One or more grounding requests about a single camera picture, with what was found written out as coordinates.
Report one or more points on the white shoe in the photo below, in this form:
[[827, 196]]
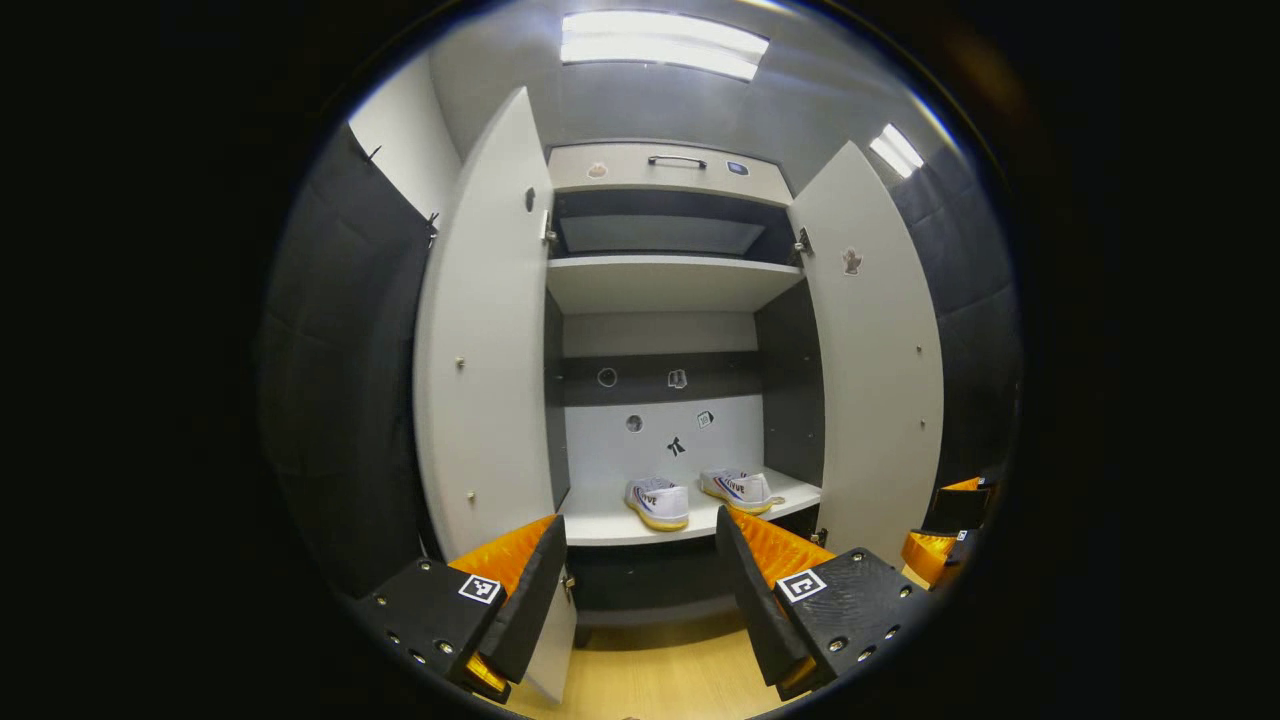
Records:
[[657, 500], [737, 488]]

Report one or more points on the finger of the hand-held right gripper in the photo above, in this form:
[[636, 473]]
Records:
[[930, 555], [960, 508]]

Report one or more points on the grey cabinet shelf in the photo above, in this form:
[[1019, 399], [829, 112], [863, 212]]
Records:
[[600, 525], [670, 285]]

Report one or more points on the small ceiling light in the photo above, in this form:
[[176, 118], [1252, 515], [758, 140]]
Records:
[[897, 150]]

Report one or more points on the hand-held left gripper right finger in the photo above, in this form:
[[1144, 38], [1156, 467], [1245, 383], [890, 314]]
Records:
[[755, 600]]

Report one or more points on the grey shoe cabinet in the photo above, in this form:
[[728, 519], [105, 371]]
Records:
[[790, 380]]

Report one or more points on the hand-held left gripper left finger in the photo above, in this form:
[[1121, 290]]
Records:
[[530, 590]]

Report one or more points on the large ceiling light panel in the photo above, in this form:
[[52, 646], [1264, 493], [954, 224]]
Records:
[[660, 45]]

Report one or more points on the grey cabinet drawer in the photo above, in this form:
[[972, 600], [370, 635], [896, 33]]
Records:
[[620, 168]]

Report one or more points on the black quilted cloth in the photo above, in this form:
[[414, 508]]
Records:
[[975, 330], [340, 370]]

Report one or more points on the grey cabinet door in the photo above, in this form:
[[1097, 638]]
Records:
[[880, 400], [490, 330]]

